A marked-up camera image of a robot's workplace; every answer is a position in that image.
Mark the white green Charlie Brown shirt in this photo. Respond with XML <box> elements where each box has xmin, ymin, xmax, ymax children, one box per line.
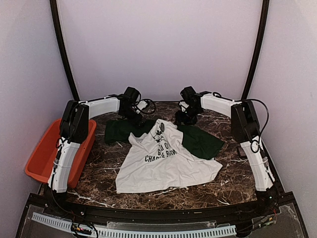
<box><xmin>105</xmin><ymin>119</ymin><xmax>224</xmax><ymax>193</ymax></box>

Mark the white slotted cable duct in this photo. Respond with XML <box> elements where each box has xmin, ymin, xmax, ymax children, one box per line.
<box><xmin>31</xmin><ymin>212</ymin><xmax>237</xmax><ymax>238</ymax></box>

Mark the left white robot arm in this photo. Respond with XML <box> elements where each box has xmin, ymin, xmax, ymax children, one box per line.
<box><xmin>48</xmin><ymin>87</ymin><xmax>150</xmax><ymax>193</ymax></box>

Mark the black brooch stand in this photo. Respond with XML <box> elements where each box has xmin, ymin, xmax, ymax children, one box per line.
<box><xmin>236</xmin><ymin>146</ymin><xmax>247</xmax><ymax>158</ymax></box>

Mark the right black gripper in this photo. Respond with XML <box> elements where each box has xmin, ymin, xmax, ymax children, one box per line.
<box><xmin>175</xmin><ymin>105</ymin><xmax>201</xmax><ymax>125</ymax></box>

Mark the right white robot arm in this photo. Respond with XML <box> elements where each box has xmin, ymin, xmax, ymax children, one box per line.
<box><xmin>175</xmin><ymin>86</ymin><xmax>275</xmax><ymax>192</ymax></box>

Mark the right black frame post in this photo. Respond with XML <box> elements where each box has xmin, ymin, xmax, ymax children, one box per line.
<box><xmin>241</xmin><ymin>0</ymin><xmax>270</xmax><ymax>100</ymax></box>

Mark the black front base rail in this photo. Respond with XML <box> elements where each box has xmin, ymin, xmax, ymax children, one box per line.
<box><xmin>24</xmin><ymin>192</ymin><xmax>295</xmax><ymax>225</ymax></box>

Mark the red plastic bin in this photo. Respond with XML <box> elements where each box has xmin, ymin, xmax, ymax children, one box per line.
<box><xmin>25</xmin><ymin>119</ymin><xmax>97</xmax><ymax>188</ymax></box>

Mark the left black frame post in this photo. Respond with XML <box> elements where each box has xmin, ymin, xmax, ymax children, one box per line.
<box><xmin>50</xmin><ymin>0</ymin><xmax>80</xmax><ymax>101</ymax></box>

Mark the black frame post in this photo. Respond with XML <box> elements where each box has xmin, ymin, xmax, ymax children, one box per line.
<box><xmin>50</xmin><ymin>0</ymin><xmax>80</xmax><ymax>101</ymax></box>
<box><xmin>241</xmin><ymin>0</ymin><xmax>270</xmax><ymax>100</ymax></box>

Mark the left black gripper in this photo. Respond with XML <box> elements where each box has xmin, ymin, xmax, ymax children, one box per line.
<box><xmin>122</xmin><ymin>106</ymin><xmax>147</xmax><ymax>128</ymax></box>

